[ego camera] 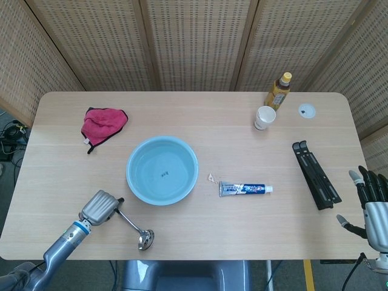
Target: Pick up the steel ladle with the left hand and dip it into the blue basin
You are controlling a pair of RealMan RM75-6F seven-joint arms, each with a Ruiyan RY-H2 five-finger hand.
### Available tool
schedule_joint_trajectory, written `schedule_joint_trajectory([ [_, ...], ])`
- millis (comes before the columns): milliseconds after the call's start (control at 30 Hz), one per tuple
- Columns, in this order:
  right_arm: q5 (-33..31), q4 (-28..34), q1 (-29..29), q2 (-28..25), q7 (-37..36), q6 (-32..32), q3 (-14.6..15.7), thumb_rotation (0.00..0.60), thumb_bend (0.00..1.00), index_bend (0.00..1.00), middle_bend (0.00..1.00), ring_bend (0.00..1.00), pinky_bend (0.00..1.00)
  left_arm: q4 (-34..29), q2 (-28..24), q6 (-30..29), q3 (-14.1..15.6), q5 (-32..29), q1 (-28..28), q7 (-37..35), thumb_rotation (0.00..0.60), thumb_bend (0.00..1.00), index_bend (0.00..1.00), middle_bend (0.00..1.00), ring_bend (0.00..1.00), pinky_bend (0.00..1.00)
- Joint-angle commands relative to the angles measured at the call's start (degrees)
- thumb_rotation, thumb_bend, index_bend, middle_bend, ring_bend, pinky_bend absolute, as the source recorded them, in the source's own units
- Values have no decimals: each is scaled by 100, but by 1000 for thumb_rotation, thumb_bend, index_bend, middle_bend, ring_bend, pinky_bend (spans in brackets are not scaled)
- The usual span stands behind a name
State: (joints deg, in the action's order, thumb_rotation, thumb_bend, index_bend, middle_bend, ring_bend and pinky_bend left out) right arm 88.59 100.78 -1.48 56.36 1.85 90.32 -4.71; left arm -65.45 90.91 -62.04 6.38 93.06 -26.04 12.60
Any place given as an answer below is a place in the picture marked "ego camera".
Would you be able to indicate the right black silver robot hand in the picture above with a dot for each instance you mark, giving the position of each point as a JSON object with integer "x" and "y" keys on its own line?
{"x": 370, "y": 200}

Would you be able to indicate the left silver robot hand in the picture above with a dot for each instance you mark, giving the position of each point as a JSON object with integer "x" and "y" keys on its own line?
{"x": 98, "y": 207}

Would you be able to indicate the metal ladle with black grip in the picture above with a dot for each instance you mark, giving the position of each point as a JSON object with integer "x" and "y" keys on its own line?
{"x": 136, "y": 228}

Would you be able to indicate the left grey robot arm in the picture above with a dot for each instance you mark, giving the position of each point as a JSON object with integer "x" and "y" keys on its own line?
{"x": 60, "y": 245}

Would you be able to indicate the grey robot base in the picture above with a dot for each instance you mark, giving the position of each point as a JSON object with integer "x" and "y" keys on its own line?
{"x": 186, "y": 275}

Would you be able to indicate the blue plastic basin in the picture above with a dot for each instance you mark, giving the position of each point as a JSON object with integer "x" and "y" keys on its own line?
{"x": 162, "y": 170}

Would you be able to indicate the black folding stand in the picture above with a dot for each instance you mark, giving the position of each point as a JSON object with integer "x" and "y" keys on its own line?
{"x": 316, "y": 175}

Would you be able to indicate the pink microfibre cloth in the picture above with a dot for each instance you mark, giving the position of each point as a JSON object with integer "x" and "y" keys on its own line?
{"x": 101, "y": 124}

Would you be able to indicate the small white paper scrap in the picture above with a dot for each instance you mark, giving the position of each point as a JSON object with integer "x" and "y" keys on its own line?
{"x": 212, "y": 178}

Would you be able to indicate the blue white toothpaste tube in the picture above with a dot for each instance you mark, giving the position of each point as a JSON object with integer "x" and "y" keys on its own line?
{"x": 244, "y": 188}

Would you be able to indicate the white paper cup stack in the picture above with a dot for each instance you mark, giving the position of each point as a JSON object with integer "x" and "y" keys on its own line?
{"x": 264, "y": 118}

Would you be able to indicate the yellow tea bottle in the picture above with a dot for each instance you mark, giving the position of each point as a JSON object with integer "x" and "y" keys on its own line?
{"x": 277, "y": 92}

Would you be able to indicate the woven folding screen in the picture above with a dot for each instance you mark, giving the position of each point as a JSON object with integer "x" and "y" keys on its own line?
{"x": 194, "y": 45}

